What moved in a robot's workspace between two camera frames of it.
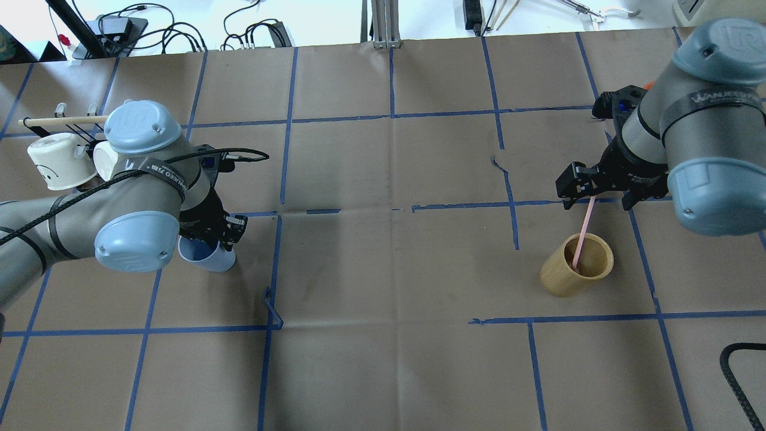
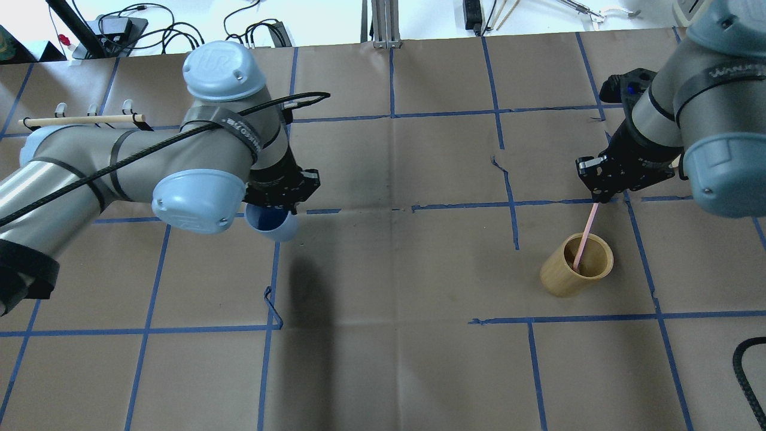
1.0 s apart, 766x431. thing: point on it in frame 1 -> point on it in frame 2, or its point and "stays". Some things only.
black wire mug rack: (85, 128) stays
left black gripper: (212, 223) -> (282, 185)
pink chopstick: (583, 231) stays
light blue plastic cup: (222, 261) -> (276, 224)
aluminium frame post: (385, 23) stays
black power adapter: (473, 15) stays
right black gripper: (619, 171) -> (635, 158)
